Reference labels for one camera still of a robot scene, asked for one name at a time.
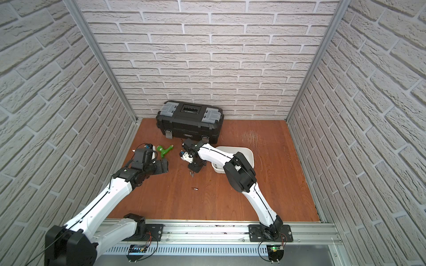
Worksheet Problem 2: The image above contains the white plastic storage box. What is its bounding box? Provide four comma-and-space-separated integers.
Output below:
211, 146, 255, 174

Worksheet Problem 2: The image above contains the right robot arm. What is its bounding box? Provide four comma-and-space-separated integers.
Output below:
180, 139, 283, 240

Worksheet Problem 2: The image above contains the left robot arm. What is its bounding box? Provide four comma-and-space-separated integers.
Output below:
44, 144, 168, 266

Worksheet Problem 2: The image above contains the black plastic toolbox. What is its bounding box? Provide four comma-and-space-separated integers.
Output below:
156, 100, 225, 144

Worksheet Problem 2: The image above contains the left controller board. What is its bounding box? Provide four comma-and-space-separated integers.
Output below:
126, 244, 149, 262

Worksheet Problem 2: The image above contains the controller board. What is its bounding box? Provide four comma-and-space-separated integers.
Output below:
266, 245, 285, 263
126, 244, 149, 262

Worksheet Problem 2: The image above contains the right controller board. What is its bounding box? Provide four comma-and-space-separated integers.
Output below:
266, 245, 285, 263

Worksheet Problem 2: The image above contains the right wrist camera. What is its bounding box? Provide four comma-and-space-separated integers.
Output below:
179, 151, 193, 164

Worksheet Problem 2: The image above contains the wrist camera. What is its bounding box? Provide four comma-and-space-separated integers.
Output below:
179, 151, 193, 164
144, 144, 157, 161

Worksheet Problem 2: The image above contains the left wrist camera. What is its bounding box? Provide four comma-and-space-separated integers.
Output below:
144, 144, 157, 161

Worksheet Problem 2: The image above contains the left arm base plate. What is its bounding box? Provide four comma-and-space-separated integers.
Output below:
140, 223, 164, 242

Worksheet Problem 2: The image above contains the left aluminium corner post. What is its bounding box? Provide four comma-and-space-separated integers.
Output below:
64, 0, 138, 123

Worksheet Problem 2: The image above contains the aluminium corner post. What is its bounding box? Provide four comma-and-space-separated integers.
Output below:
64, 0, 138, 123
286, 0, 351, 122

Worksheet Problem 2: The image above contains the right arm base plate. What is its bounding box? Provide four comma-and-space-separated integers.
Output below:
248, 224, 294, 242

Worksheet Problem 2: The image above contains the aluminium front rail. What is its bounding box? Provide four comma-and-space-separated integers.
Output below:
97, 219, 343, 258

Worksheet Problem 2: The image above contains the right aluminium corner post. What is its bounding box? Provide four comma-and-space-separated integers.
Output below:
286, 0, 351, 122

